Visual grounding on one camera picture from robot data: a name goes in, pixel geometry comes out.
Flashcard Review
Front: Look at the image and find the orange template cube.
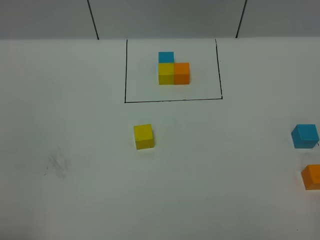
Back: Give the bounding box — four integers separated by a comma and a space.
174, 62, 191, 85

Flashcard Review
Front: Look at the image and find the yellow template cube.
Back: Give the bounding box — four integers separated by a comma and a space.
158, 63, 174, 85

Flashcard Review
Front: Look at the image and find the blue template cube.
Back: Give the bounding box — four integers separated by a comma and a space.
158, 51, 175, 64

